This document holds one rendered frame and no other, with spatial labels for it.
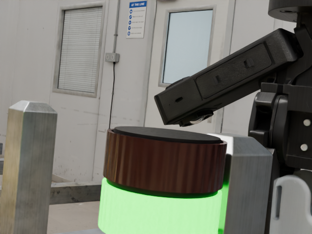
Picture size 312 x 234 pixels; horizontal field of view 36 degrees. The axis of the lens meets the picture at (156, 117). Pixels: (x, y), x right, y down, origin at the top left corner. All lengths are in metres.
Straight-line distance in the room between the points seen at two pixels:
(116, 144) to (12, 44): 6.56
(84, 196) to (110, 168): 0.63
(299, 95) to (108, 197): 0.14
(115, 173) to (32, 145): 0.25
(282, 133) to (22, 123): 0.24
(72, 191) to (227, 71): 0.54
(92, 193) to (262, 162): 0.62
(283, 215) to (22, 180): 0.24
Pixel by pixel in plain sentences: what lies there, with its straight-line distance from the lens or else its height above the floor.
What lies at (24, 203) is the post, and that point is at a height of 1.02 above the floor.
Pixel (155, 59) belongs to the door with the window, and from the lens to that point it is 4.35.
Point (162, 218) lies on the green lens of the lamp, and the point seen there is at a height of 1.08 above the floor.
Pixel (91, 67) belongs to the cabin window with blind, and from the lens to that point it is 5.19.
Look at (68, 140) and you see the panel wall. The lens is 5.41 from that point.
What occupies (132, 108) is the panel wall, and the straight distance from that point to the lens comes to 4.54.
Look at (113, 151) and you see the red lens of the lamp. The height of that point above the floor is 1.10.
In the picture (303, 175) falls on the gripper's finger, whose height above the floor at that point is 1.08.
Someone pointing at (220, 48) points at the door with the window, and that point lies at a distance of 3.84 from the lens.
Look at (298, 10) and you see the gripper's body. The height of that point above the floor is 1.20.
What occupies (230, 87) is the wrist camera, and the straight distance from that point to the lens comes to 0.34.
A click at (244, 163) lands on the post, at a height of 1.10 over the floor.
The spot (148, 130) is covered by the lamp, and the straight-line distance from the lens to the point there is 0.24.
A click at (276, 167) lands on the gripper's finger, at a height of 1.09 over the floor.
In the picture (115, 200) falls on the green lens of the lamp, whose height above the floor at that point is 1.08.
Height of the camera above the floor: 1.13
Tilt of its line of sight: 3 degrees down
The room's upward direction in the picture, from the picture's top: 6 degrees clockwise
